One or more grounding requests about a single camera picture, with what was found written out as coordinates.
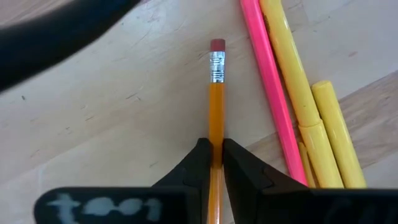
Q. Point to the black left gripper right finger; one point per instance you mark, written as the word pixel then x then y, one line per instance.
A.
pixel 245 174

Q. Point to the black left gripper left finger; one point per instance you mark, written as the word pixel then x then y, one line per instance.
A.
pixel 194 168

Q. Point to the orange pencil silver ferrule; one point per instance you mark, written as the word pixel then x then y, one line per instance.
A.
pixel 216 109

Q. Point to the pink pencil blue end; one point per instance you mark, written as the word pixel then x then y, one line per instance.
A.
pixel 270 77

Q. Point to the yellow highlighter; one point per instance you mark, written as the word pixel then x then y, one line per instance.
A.
pixel 335 130
pixel 289 56

